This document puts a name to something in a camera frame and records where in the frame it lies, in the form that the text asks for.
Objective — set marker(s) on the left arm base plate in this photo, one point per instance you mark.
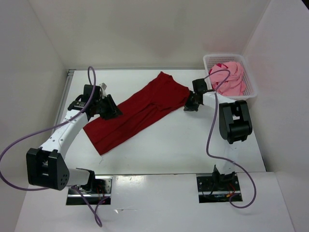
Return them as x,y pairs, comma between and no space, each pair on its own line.
101,191

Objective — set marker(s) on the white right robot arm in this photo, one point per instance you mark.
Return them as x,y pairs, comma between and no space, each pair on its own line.
235,126

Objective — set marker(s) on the pink t shirt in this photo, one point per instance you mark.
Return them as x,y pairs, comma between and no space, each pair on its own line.
230,74

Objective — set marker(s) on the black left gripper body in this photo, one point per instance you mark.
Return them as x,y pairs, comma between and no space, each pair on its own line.
103,105

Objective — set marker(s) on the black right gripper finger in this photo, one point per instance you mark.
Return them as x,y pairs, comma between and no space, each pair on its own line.
191,107
191,101

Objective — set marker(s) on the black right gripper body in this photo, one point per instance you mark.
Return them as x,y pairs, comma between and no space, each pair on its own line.
193,95

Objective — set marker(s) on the dark red t shirt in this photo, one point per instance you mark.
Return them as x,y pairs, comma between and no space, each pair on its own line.
156,100

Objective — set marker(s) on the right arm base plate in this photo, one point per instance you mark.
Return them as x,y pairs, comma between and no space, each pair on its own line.
209,192

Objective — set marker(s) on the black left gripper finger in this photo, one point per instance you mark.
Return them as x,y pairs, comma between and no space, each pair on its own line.
113,109
108,115

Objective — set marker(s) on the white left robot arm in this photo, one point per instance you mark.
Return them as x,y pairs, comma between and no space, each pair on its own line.
46,165

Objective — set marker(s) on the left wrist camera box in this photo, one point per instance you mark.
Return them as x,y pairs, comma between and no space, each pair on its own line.
103,87

